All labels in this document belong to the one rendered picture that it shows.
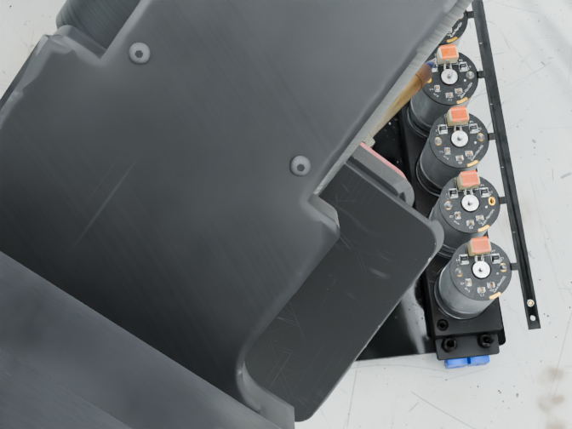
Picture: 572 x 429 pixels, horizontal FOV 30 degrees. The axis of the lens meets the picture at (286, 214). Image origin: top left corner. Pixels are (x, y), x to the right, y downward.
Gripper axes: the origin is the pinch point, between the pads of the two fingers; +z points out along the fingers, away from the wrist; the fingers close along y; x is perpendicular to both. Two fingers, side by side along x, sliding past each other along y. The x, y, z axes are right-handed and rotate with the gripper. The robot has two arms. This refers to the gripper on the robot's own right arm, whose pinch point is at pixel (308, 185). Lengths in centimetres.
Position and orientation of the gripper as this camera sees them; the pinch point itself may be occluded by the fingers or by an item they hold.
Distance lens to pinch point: 36.8
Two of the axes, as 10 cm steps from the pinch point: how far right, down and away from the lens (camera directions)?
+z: 2.8, -1.2, 9.5
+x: -5.5, 7.9, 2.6
